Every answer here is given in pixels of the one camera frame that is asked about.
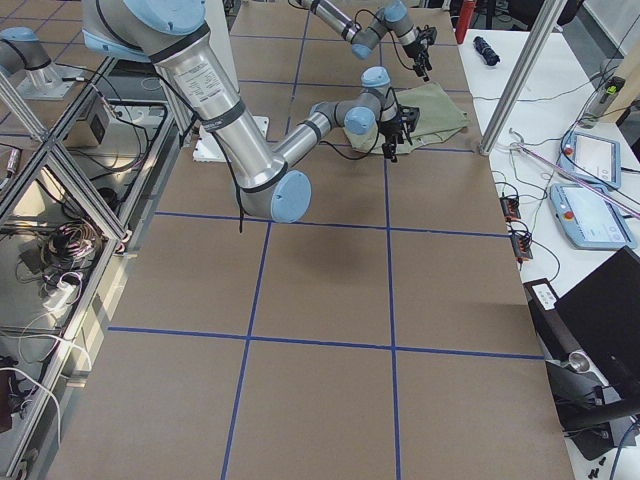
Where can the white label black box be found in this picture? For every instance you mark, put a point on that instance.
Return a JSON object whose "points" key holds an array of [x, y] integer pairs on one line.
{"points": [[541, 293]]}

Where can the folded dark blue umbrella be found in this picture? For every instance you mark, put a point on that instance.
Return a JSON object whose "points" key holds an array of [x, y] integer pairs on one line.
{"points": [[481, 46]]}

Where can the far teach pendant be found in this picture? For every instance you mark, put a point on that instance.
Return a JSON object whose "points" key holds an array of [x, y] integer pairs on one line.
{"points": [[592, 155]]}

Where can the aluminium frame post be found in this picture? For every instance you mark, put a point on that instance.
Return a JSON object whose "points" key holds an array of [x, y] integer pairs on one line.
{"points": [[548, 15]]}

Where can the black laptop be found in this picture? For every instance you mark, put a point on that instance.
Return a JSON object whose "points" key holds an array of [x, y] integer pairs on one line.
{"points": [[602, 313]]}

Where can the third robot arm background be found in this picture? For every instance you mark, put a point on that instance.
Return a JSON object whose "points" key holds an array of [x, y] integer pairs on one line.
{"points": [[21, 50]]}

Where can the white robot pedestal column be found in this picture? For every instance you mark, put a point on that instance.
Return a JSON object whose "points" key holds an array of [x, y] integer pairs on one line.
{"points": [[219, 39]]}

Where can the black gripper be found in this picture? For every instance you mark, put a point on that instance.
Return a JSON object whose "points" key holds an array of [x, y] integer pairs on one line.
{"points": [[416, 50], [391, 124]]}

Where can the green long-sleeve shirt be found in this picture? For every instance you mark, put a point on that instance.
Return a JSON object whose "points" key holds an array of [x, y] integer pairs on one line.
{"points": [[439, 117]]}

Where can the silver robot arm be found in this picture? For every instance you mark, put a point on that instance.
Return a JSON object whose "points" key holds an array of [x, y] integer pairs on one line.
{"points": [[175, 36], [392, 19]]}

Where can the brown paper table mat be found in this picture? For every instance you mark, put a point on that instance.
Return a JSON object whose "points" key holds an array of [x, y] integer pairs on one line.
{"points": [[385, 336]]}

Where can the near teach pendant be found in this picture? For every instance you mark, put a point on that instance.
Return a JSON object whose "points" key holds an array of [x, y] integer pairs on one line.
{"points": [[588, 220]]}

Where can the black camera stand device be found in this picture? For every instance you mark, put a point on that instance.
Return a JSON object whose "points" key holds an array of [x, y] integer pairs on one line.
{"points": [[596, 417]]}

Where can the teach pendant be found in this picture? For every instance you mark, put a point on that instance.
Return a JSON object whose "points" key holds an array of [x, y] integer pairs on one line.
{"points": [[588, 220], [592, 155]]}

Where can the metal grabber tool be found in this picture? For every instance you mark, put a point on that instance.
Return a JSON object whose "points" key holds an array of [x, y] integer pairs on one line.
{"points": [[560, 165]]}

